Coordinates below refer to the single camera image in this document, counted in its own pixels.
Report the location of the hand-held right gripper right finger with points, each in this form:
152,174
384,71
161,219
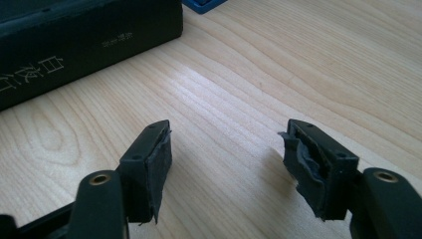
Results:
318,172

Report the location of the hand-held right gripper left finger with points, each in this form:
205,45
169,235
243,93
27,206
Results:
146,166

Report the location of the black book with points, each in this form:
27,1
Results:
83,40

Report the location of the blue plastic file rack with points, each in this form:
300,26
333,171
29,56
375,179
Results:
202,5

